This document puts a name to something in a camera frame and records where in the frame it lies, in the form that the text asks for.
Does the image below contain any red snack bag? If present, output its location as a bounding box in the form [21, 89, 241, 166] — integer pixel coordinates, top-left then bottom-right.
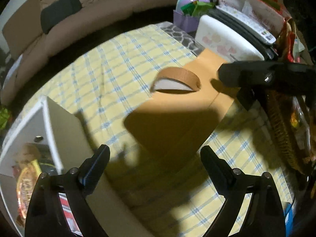
[281, 18, 300, 63]

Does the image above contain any orange tiger tissue box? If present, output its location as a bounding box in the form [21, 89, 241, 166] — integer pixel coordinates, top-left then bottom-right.
[124, 49, 237, 170]

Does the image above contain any yellow checkered tablecloth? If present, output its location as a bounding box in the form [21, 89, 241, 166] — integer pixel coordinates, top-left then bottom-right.
[3, 25, 292, 236]

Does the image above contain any UFO instant noodle bowl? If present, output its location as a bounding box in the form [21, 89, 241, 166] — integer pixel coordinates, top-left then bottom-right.
[12, 143, 57, 227]

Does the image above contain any purple container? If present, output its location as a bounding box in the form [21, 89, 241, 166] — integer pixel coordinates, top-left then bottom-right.
[173, 0, 210, 33]

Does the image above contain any white storage bin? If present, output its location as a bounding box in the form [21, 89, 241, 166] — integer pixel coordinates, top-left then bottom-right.
[1, 96, 151, 236]

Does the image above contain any woven wicker basket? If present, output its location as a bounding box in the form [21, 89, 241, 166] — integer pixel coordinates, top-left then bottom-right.
[267, 90, 307, 175]

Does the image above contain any black cushion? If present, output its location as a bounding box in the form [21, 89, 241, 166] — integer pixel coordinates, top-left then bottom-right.
[40, 0, 82, 34]

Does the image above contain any brown sofa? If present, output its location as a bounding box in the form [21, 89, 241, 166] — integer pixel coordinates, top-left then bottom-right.
[1, 0, 177, 106]

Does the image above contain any white floral box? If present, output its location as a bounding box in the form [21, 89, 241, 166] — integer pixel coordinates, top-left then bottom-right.
[195, 15, 264, 62]

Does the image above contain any blue UTO box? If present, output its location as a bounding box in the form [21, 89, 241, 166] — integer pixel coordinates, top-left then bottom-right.
[283, 202, 293, 236]

